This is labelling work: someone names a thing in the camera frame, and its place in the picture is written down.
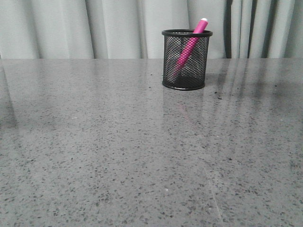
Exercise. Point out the pink highlighter pen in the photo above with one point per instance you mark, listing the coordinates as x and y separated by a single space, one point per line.
202 24

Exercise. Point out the black mesh pen holder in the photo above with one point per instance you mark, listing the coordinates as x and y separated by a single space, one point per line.
192 75

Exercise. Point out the grey curtain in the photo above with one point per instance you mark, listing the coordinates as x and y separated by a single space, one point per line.
121 29

